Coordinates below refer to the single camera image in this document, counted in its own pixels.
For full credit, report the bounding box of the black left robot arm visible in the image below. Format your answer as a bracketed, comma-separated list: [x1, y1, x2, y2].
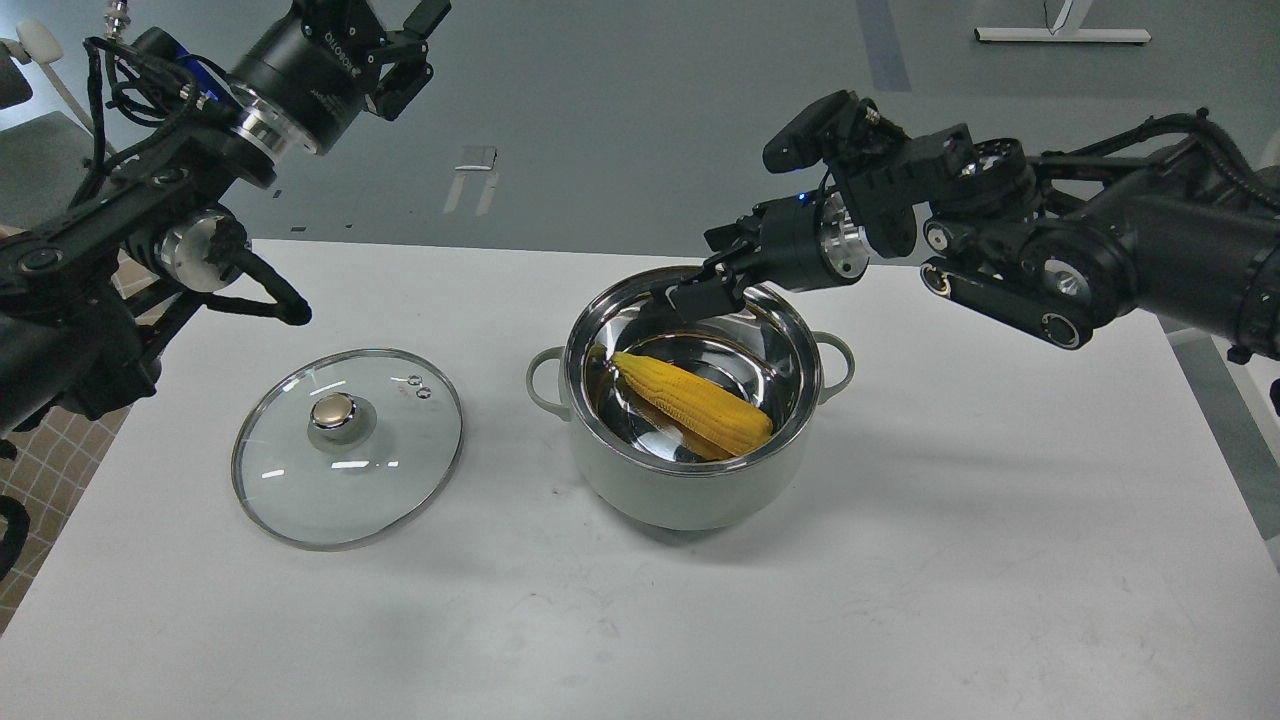
[1, 1, 452, 434]

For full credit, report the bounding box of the pale green cooking pot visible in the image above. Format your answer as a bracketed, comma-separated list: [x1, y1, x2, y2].
[525, 266, 856, 530]

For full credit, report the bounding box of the white desk leg base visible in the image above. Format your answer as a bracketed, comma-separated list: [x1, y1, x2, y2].
[972, 1, 1152, 46]

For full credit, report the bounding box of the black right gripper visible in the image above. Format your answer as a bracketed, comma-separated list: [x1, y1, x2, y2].
[652, 192, 870, 322]

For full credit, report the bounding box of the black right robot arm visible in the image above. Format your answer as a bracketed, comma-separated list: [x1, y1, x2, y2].
[657, 91, 1279, 365]

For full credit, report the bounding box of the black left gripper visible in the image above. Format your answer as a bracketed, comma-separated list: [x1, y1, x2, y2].
[232, 1, 452, 155]

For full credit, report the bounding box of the beige checkered cloth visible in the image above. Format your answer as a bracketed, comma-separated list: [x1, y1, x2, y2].
[0, 225, 191, 632]

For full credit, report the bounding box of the yellow corn cob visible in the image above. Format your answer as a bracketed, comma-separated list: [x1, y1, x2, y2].
[611, 351, 774, 461]

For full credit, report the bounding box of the glass pot lid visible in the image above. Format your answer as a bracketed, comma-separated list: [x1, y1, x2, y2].
[230, 348, 466, 552]

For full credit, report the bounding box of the grey office chair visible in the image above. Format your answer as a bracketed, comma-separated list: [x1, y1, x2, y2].
[1, 19, 93, 233]

